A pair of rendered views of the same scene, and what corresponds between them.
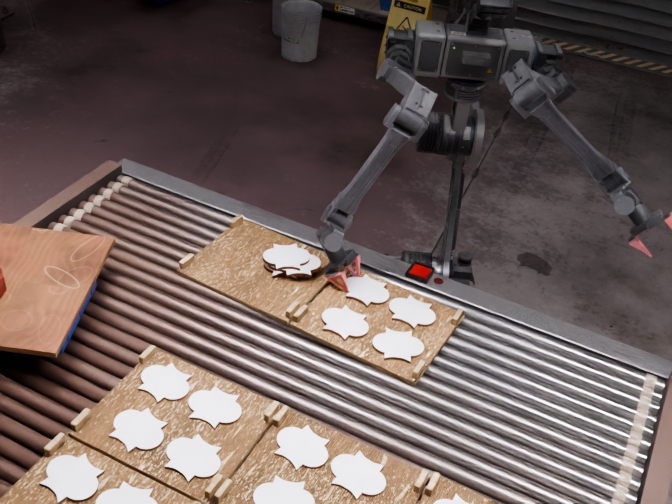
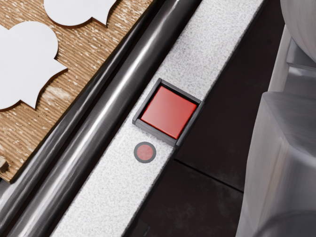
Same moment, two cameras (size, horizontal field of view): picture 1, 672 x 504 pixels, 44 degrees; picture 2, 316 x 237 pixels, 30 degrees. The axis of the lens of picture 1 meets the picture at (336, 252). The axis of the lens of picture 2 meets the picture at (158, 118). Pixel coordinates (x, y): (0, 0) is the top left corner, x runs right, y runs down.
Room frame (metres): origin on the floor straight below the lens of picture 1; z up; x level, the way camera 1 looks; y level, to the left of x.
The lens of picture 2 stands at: (2.09, -0.58, 1.70)
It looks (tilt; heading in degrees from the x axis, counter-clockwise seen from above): 69 degrees down; 89
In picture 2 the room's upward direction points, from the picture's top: 9 degrees clockwise
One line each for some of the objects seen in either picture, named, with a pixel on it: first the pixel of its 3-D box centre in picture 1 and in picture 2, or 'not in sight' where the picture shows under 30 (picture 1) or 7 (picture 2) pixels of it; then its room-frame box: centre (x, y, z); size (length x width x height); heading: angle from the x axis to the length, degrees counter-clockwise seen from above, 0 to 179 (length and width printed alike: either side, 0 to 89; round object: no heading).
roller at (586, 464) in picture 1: (302, 345); not in sight; (1.74, 0.07, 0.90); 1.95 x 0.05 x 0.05; 67
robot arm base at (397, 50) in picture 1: (398, 59); not in sight; (2.55, -0.14, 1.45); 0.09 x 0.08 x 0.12; 91
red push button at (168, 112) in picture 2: (420, 272); (168, 113); (2.11, -0.28, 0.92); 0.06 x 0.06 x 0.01; 67
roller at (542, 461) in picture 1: (294, 356); not in sight; (1.69, 0.09, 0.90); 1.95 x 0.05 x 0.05; 67
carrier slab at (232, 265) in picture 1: (262, 267); not in sight; (2.04, 0.23, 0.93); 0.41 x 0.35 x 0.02; 64
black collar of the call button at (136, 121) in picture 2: (420, 272); (168, 113); (2.11, -0.28, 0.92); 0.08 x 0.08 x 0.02; 67
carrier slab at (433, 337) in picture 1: (378, 320); (4, 6); (1.85, -0.15, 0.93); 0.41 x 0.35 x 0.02; 64
